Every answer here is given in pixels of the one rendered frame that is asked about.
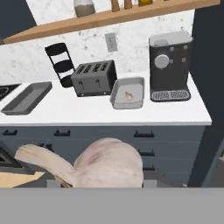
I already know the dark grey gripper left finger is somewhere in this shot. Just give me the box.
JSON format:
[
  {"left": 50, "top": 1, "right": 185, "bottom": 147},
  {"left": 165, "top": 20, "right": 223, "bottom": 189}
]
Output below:
[{"left": 17, "top": 171, "right": 63, "bottom": 188}]

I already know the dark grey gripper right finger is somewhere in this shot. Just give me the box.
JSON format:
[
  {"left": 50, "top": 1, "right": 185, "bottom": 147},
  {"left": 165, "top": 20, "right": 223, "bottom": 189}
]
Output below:
[{"left": 142, "top": 170, "right": 183, "bottom": 188}]

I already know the dark grey tupperware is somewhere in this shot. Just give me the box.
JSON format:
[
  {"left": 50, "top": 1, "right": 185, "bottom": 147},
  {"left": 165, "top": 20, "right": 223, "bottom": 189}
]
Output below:
[{"left": 0, "top": 80, "right": 53, "bottom": 116}]

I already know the light grey tupperware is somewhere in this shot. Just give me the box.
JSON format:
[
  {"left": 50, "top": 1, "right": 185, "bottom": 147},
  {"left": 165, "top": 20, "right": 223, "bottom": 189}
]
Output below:
[{"left": 109, "top": 76, "right": 146, "bottom": 110}]

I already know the blue-grey drawer front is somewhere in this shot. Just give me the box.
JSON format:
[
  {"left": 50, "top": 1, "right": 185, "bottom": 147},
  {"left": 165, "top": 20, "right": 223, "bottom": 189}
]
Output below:
[
  {"left": 136, "top": 143, "right": 203, "bottom": 162},
  {"left": 97, "top": 126, "right": 207, "bottom": 144},
  {"left": 142, "top": 160, "right": 200, "bottom": 184},
  {"left": 34, "top": 126, "right": 99, "bottom": 144},
  {"left": 0, "top": 126, "right": 37, "bottom": 144}
]

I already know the wooden cutting board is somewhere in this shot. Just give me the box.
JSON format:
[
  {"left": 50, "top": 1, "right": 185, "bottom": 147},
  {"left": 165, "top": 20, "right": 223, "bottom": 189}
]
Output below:
[{"left": 0, "top": 171, "right": 46, "bottom": 188}]

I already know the dark grey square tray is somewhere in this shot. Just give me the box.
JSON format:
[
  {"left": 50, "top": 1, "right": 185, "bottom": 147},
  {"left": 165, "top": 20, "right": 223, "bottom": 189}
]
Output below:
[{"left": 0, "top": 141, "right": 37, "bottom": 176}]

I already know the small tan food piece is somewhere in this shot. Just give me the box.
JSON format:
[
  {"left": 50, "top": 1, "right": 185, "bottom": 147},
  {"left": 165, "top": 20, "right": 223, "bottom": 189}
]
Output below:
[{"left": 123, "top": 90, "right": 136, "bottom": 102}]

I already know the black hob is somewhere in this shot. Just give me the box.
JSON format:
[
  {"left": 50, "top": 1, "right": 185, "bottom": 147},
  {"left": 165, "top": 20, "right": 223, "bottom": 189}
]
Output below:
[{"left": 0, "top": 83, "right": 22, "bottom": 102}]

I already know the dark grey four-slot toaster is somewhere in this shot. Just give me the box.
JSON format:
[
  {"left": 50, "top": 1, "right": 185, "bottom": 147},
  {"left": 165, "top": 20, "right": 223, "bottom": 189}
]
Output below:
[{"left": 70, "top": 59, "right": 118, "bottom": 98}]

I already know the grey coffee machine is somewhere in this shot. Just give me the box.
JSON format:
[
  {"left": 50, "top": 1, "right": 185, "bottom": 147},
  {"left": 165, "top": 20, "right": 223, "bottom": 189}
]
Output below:
[{"left": 148, "top": 28, "right": 194, "bottom": 103}]

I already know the dark blue tall cabinet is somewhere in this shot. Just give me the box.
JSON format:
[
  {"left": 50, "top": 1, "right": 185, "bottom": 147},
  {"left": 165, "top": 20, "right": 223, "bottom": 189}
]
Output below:
[{"left": 186, "top": 0, "right": 224, "bottom": 188}]

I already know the glass jar with brown contents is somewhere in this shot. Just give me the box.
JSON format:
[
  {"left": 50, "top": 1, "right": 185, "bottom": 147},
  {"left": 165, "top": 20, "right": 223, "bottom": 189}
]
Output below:
[{"left": 73, "top": 0, "right": 96, "bottom": 18}]

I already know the brown bottle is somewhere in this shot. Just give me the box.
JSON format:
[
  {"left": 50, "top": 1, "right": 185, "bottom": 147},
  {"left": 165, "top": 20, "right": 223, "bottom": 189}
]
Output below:
[
  {"left": 110, "top": 0, "right": 121, "bottom": 13},
  {"left": 123, "top": 0, "right": 135, "bottom": 11}
]

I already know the yellow bottle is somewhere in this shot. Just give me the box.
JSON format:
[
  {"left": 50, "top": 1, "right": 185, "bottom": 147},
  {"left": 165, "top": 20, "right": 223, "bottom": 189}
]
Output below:
[{"left": 137, "top": 0, "right": 154, "bottom": 7}]

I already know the black drawer handle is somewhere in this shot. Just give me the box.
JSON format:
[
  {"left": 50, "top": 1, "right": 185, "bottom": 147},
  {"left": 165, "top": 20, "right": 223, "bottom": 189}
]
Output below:
[
  {"left": 2, "top": 129, "right": 18, "bottom": 137},
  {"left": 36, "top": 142, "right": 55, "bottom": 152},
  {"left": 138, "top": 149, "right": 156, "bottom": 158},
  {"left": 143, "top": 164, "right": 157, "bottom": 172},
  {"left": 53, "top": 129, "right": 72, "bottom": 137},
  {"left": 133, "top": 129, "right": 156, "bottom": 138}
]

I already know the black wire stand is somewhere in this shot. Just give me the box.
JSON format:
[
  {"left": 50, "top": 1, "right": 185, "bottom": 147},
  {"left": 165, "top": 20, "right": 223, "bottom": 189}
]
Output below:
[{"left": 44, "top": 42, "right": 76, "bottom": 88}]

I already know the grey wall outlet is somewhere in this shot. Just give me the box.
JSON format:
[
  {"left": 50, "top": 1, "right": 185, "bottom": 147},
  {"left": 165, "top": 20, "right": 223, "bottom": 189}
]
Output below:
[{"left": 104, "top": 31, "right": 119, "bottom": 53}]

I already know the wooden wall shelf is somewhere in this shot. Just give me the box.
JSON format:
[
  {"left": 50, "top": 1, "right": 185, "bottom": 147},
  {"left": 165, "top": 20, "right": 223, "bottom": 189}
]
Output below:
[{"left": 3, "top": 0, "right": 221, "bottom": 45}]

